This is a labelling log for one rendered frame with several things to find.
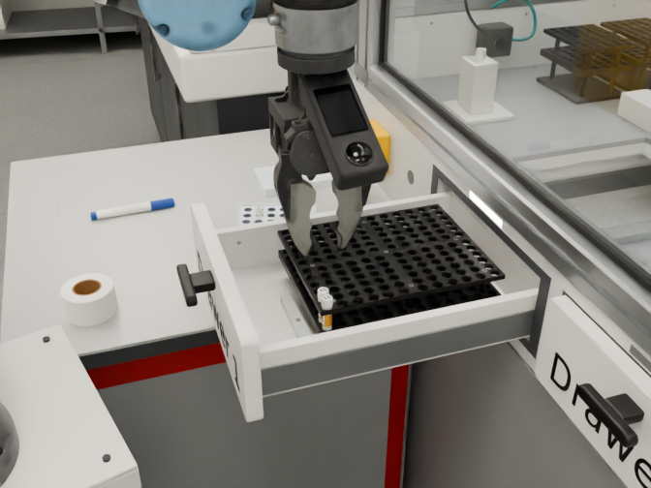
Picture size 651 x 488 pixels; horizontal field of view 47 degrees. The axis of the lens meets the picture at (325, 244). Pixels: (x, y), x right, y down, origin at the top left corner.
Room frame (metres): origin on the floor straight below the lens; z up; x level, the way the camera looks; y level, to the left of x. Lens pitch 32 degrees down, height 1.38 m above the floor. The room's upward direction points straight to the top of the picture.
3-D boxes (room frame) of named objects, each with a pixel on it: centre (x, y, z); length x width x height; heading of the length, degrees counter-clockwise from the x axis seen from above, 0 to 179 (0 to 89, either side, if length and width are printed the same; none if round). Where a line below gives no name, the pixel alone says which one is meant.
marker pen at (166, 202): (1.09, 0.32, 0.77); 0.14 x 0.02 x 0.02; 111
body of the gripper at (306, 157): (0.68, 0.01, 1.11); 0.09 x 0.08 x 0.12; 19
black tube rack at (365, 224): (0.75, -0.07, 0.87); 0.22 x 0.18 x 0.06; 108
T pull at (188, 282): (0.68, 0.14, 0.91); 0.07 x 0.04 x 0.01; 18
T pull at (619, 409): (0.48, -0.26, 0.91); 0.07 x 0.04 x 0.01; 18
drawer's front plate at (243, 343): (0.69, 0.12, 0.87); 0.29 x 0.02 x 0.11; 18
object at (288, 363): (0.76, -0.08, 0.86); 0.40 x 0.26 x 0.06; 108
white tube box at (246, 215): (1.01, 0.08, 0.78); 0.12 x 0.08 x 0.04; 91
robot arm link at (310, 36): (0.67, 0.01, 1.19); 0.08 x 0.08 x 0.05
